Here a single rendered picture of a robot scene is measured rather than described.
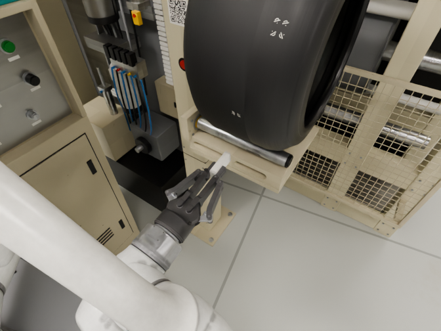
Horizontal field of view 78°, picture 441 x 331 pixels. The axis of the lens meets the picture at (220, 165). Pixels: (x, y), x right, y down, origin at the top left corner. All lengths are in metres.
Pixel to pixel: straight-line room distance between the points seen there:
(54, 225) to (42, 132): 0.77
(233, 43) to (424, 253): 1.72
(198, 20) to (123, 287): 0.49
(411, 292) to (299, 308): 0.60
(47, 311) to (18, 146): 0.51
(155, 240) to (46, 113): 0.67
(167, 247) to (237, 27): 0.43
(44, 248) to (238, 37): 0.45
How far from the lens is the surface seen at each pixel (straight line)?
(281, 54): 0.54
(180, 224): 0.56
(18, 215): 0.34
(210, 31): 0.60
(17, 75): 1.01
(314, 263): 1.70
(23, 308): 0.91
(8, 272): 0.79
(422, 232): 2.11
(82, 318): 0.56
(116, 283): 0.35
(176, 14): 0.90
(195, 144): 0.98
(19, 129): 1.06
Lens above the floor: 1.50
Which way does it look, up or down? 48 degrees down
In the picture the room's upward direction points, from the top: straight up
